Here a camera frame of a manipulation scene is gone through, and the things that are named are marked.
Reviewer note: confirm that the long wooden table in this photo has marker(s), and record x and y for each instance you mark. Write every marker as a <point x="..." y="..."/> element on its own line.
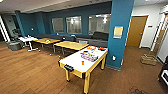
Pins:
<point x="46" y="41"/>
<point x="71" y="45"/>

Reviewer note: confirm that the small orange cup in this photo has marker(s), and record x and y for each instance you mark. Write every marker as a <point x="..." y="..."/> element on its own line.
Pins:
<point x="83" y="62"/>

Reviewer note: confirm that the yellow air hockey table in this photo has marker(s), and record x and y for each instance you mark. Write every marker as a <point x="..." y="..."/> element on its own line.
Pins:
<point x="75" y="63"/>

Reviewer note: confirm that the interior glass window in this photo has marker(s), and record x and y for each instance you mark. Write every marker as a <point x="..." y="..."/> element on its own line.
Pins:
<point x="73" y="25"/>
<point x="57" y="25"/>
<point x="99" y="24"/>

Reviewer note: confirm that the white pillar outlet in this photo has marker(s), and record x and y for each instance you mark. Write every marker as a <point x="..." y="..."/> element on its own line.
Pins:
<point x="114" y="57"/>

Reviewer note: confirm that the yellow pillar sign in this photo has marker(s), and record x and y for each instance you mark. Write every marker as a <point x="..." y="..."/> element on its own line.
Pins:
<point x="118" y="32"/>

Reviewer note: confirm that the small white table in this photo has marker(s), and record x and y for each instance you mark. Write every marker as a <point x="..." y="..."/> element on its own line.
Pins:
<point x="27" y="39"/>

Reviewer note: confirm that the wicker basket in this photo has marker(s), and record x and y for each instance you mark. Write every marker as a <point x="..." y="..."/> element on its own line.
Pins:
<point x="148" y="60"/>

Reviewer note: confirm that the grey ottoman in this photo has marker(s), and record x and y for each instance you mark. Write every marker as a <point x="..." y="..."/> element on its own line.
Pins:
<point x="14" y="45"/>

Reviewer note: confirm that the black wheeled cart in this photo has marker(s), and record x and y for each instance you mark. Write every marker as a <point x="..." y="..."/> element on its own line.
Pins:
<point x="164" y="75"/>

